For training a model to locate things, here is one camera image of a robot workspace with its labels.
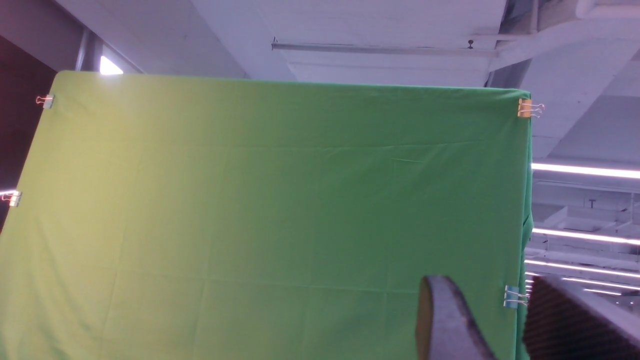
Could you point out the silver top-left binder clip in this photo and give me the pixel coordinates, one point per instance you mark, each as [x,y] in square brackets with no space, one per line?
[46,101]

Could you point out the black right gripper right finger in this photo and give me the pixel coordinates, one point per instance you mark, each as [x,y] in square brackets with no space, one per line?
[565,322]

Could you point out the silver mid-left binder clip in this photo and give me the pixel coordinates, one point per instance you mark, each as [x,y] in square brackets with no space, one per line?
[12,197]

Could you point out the metal binder clip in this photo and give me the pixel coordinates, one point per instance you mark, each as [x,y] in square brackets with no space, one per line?
[514,296]

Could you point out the orange top-right binder clip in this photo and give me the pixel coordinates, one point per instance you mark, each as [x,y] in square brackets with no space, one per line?
[527,109]

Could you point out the white ceiling pipe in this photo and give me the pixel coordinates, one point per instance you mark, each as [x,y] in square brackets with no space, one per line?
[381,50]

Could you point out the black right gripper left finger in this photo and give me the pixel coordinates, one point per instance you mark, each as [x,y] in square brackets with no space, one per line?
[445,327]

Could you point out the green backdrop cloth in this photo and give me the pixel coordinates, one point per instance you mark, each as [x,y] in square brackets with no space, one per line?
[184,218]

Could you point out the ceiling strip light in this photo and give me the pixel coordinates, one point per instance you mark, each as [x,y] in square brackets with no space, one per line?
[586,236]
[611,272]
[590,171]

